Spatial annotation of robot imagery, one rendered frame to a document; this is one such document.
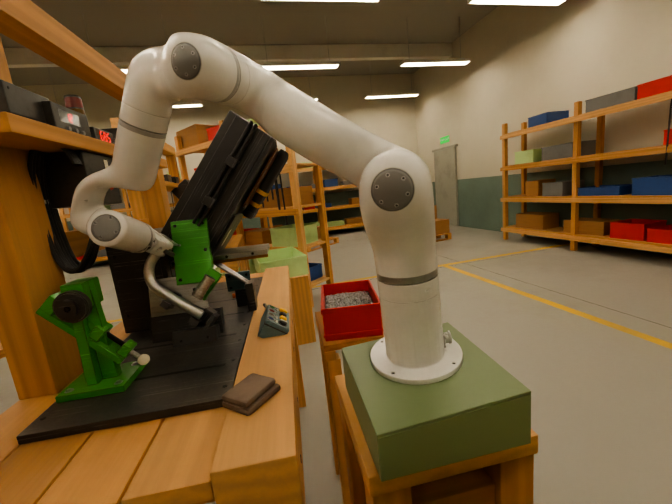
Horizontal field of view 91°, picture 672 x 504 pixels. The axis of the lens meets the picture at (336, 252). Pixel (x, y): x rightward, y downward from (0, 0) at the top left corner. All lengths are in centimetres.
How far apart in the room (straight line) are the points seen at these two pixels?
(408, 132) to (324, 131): 1076
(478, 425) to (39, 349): 102
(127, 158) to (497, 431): 88
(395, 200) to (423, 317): 24
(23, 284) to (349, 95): 1029
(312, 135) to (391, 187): 18
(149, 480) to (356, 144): 68
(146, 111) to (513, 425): 90
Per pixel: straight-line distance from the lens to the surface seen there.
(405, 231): 56
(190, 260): 117
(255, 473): 66
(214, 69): 64
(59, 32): 154
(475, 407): 64
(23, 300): 110
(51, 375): 115
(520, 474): 80
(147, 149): 83
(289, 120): 62
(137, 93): 81
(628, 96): 587
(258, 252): 125
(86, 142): 118
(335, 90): 1083
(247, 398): 74
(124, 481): 76
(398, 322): 65
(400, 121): 1130
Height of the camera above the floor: 132
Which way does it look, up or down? 11 degrees down
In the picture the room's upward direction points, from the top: 6 degrees counter-clockwise
